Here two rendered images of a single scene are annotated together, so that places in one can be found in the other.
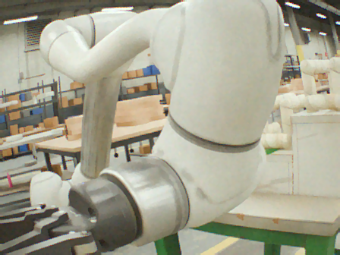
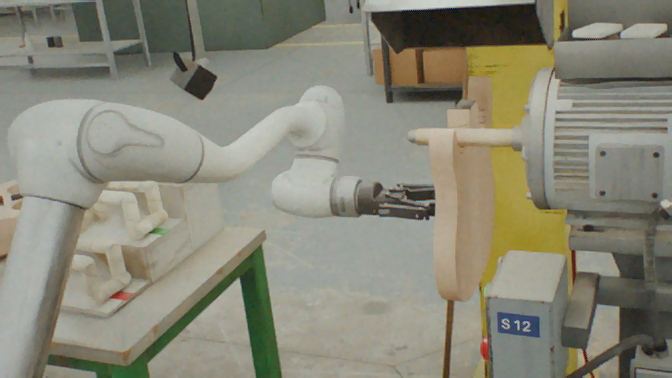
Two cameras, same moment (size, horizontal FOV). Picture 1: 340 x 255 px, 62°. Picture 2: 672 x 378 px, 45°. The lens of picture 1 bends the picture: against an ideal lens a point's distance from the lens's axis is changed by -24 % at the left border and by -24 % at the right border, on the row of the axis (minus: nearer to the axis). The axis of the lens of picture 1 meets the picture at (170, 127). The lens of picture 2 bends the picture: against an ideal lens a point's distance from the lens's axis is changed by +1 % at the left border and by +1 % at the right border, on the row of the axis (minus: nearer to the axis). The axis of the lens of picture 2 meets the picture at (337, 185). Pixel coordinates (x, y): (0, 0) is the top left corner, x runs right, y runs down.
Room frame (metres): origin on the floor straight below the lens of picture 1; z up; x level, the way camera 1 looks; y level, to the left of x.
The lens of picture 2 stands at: (1.08, 1.49, 1.71)
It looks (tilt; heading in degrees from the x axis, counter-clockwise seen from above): 20 degrees down; 244
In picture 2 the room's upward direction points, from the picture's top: 7 degrees counter-clockwise
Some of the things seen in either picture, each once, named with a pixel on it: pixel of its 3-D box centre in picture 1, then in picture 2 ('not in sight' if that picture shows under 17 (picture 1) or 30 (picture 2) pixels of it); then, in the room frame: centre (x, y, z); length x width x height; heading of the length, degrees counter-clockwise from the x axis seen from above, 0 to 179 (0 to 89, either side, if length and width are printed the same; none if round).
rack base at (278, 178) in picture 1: (294, 157); (122, 245); (0.78, -0.30, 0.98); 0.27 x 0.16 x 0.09; 128
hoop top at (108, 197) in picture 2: (277, 102); (98, 197); (0.81, -0.27, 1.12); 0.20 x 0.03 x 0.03; 127
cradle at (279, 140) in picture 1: (274, 140); (150, 222); (0.72, -0.22, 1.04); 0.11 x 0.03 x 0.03; 38
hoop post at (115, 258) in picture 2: not in sight; (117, 266); (0.82, -0.16, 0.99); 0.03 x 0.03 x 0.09
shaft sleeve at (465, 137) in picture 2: not in sight; (464, 137); (0.23, 0.33, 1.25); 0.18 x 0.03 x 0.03; 129
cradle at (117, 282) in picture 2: not in sight; (111, 286); (0.85, -0.12, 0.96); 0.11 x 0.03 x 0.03; 38
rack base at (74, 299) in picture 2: not in sight; (81, 291); (0.90, -0.20, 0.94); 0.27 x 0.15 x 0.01; 128
